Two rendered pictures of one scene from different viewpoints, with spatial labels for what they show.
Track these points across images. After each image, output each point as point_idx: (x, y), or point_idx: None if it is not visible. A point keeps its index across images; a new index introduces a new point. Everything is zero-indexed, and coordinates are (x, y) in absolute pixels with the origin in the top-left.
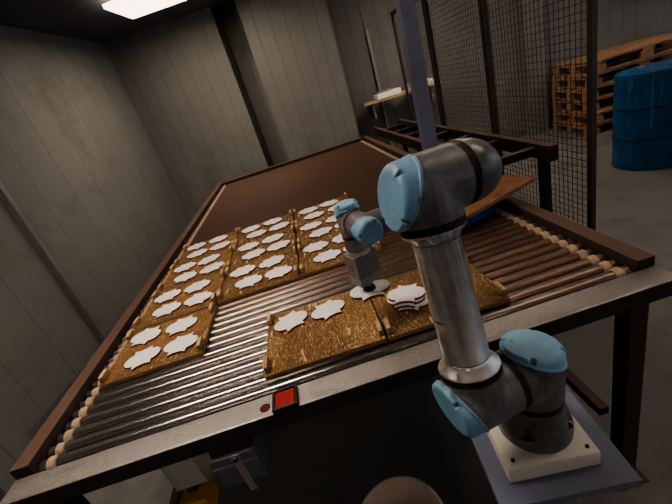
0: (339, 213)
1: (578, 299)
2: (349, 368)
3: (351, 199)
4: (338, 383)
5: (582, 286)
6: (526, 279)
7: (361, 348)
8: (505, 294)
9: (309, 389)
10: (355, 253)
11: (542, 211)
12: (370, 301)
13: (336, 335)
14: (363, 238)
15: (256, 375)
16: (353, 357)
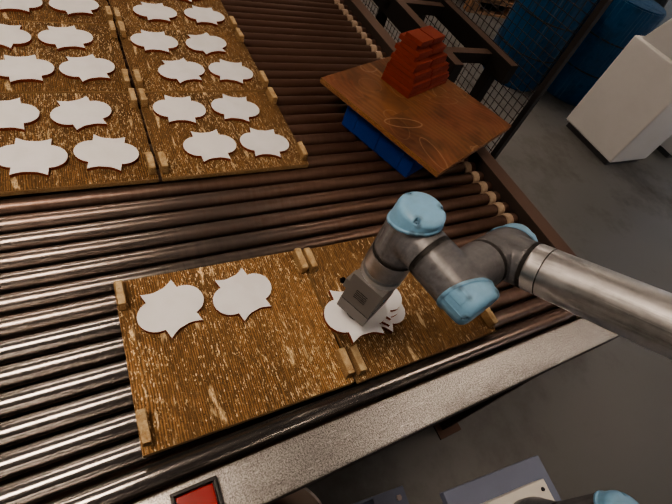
0: (414, 232)
1: (554, 345)
2: (301, 436)
3: (435, 202)
4: (289, 469)
5: (554, 323)
6: (503, 296)
7: (317, 396)
8: (493, 326)
9: (239, 482)
10: (385, 284)
11: (508, 180)
12: (314, 290)
13: (270, 362)
14: (467, 321)
15: (113, 437)
16: (305, 413)
